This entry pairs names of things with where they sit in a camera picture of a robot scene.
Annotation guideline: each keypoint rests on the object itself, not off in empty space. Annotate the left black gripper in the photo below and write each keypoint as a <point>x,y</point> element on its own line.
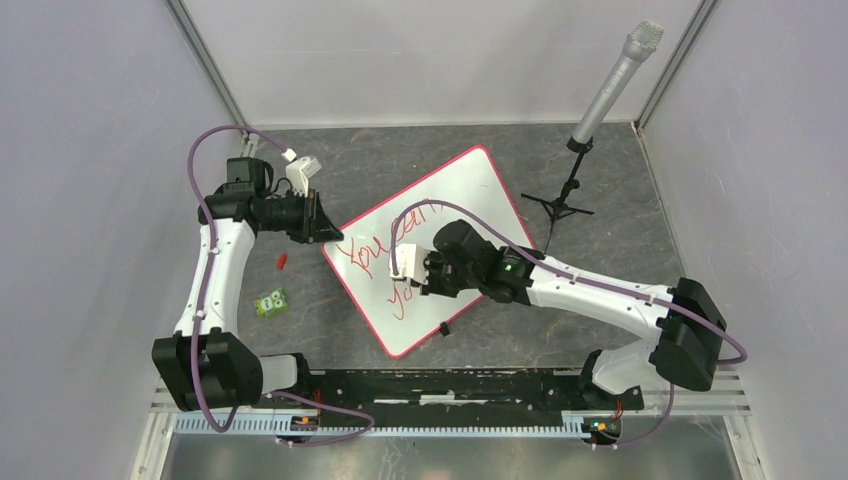
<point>316,226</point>

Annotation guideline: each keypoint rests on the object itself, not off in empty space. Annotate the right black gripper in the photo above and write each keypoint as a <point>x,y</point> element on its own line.
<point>431,286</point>

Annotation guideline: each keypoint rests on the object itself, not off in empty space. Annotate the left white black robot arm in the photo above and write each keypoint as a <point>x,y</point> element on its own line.
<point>203,363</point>

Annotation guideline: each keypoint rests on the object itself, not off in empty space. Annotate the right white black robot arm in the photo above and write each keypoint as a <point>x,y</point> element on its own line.
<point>679,328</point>

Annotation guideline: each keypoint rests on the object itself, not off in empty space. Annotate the small green eraser toy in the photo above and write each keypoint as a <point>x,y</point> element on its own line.
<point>272,303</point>

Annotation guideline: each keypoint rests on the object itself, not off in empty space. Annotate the black microphone tripod stand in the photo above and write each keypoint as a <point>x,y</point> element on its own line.
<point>558,208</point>

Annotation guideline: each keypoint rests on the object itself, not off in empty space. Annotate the silver microphone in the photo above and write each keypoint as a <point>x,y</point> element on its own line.
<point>639,45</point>

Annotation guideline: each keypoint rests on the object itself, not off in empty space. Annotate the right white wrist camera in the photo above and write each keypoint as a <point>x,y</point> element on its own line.
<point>409,264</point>

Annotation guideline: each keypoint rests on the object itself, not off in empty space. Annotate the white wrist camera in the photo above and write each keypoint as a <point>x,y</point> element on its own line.
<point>300,171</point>
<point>409,264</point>

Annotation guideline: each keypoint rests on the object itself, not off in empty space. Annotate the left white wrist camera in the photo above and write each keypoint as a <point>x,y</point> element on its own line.
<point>300,171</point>

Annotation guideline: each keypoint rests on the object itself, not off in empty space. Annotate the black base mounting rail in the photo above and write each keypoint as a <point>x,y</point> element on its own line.
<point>514,397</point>

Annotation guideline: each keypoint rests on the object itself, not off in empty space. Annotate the white slotted cable duct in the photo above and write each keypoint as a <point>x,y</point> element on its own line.
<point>281,425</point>

